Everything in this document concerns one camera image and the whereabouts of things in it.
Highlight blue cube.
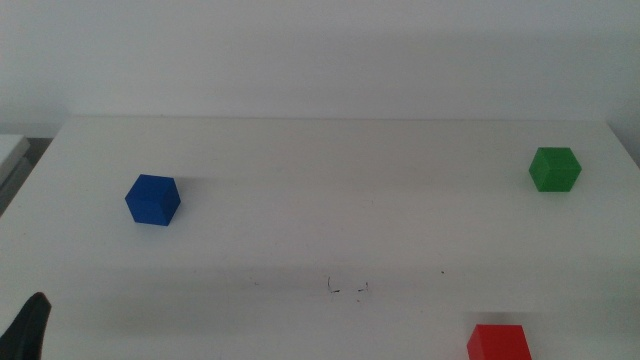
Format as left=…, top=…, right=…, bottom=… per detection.
left=124, top=173, right=182, bottom=227

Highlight red cube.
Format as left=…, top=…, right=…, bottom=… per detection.
left=466, top=323, right=533, bottom=360

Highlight green cube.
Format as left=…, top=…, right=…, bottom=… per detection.
left=528, top=146, right=583, bottom=193

